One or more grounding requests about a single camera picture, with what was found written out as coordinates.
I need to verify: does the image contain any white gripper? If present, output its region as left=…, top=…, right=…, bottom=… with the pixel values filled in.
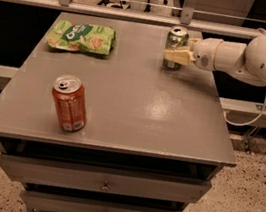
left=164, top=37, right=223, bottom=71

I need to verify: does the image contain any green soda can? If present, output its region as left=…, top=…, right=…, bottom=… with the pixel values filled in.
left=163, top=25, right=189, bottom=71

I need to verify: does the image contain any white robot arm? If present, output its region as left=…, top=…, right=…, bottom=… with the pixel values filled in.
left=164, top=35, right=266, bottom=87

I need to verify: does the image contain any orange soda can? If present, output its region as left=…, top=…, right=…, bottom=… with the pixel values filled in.
left=51, top=74, right=86, bottom=132

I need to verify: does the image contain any grey drawer cabinet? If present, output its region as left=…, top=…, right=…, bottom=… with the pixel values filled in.
left=0, top=20, right=236, bottom=212

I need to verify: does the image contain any green chip bag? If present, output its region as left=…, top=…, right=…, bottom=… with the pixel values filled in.
left=46, top=20, right=116, bottom=55

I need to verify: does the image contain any middle grey drawer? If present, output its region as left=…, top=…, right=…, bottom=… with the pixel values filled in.
left=21, top=191, right=176, bottom=212

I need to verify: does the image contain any top grey drawer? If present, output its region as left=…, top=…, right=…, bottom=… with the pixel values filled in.
left=0, top=154, right=211, bottom=203

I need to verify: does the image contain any white cable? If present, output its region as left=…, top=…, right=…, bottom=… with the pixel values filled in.
left=220, top=23, right=266, bottom=132

